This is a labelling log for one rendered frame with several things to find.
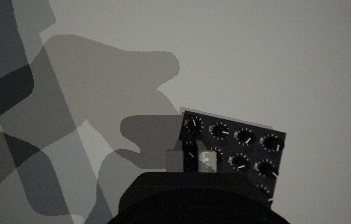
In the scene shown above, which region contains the black knob box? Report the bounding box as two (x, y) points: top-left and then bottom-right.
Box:
(178, 111), (286, 206)

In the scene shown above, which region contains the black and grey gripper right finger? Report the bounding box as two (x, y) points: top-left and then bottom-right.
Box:
(194, 140), (217, 173)

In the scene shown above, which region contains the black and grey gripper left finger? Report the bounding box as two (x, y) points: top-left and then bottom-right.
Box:
(166, 140), (185, 172)

